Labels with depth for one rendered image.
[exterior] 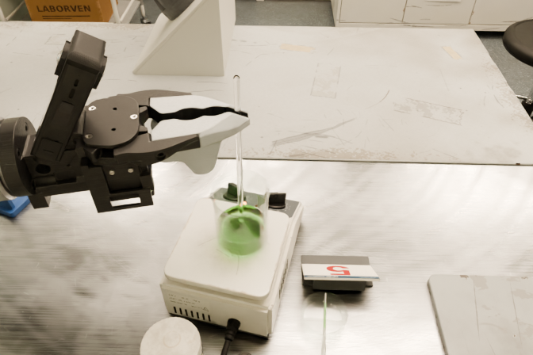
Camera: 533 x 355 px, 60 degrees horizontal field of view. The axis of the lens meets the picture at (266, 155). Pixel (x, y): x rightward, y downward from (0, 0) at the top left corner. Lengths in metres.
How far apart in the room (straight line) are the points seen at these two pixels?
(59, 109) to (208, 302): 0.26
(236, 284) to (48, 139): 0.24
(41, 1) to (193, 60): 1.95
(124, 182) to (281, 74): 0.60
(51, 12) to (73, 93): 2.47
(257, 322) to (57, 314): 0.25
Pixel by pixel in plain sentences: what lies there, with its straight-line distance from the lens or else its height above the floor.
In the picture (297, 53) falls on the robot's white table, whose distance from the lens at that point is 1.05.
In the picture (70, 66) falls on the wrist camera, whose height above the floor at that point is 1.24.
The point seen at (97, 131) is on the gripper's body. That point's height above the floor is 1.17.
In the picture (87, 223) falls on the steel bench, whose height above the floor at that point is 0.90.
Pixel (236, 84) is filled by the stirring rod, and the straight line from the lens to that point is 0.41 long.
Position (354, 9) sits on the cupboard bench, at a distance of 3.02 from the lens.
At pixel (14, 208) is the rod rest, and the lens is 0.77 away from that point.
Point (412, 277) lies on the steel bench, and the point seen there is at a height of 0.90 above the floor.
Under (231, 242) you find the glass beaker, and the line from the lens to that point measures 0.51.
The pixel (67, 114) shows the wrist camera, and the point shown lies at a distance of 0.40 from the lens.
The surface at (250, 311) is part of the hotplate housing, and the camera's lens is 0.52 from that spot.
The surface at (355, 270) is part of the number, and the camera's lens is 0.61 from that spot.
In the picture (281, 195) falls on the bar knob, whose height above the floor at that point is 0.96.
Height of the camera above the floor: 1.42
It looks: 42 degrees down
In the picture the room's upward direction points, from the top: straight up
